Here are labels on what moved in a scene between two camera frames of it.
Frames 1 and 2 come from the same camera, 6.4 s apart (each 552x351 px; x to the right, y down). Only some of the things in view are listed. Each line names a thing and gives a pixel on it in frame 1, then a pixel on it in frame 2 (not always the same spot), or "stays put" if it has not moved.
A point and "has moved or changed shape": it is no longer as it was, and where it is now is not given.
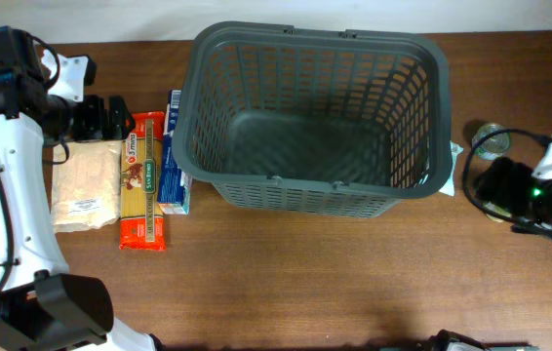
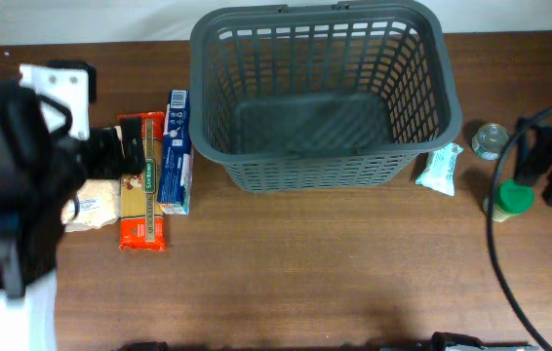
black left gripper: x=95 y=105 -> x=107 y=140
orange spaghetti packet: x=141 y=184 stays put
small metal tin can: x=493 y=146 stays put
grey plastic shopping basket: x=314 y=122 has moved or changed shape
